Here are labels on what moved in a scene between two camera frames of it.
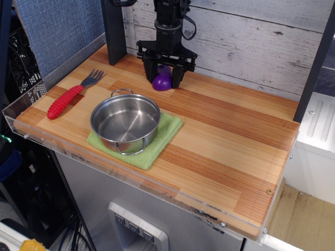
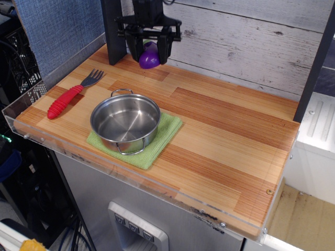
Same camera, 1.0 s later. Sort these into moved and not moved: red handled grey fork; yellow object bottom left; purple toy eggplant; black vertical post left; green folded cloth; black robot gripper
Moved: black robot gripper; purple toy eggplant
Not moved: yellow object bottom left; red handled grey fork; green folded cloth; black vertical post left
